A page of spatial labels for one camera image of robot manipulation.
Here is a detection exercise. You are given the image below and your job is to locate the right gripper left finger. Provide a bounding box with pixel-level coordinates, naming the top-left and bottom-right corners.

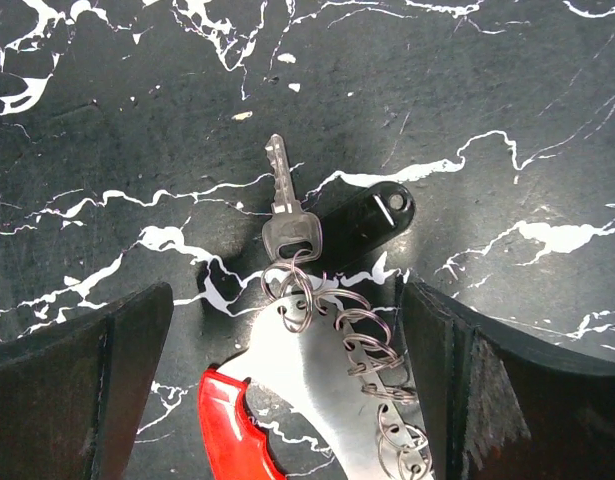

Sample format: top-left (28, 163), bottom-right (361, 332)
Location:
top-left (0, 283), bottom-right (173, 479)

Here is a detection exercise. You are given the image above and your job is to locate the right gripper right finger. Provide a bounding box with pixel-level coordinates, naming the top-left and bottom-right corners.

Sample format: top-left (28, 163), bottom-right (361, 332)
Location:
top-left (399, 281), bottom-right (615, 479)

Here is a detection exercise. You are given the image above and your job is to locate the red handled key organizer plate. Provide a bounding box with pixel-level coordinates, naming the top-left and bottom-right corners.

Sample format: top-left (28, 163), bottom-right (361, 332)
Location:
top-left (197, 259), bottom-right (436, 480)

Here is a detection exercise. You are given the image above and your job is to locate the silver key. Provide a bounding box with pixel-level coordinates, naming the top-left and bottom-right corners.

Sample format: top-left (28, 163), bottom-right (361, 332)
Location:
top-left (262, 133), bottom-right (323, 263)

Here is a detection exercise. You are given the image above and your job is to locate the black key tag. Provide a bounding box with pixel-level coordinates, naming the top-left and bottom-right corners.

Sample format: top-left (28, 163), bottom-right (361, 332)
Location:
top-left (309, 181), bottom-right (416, 273)

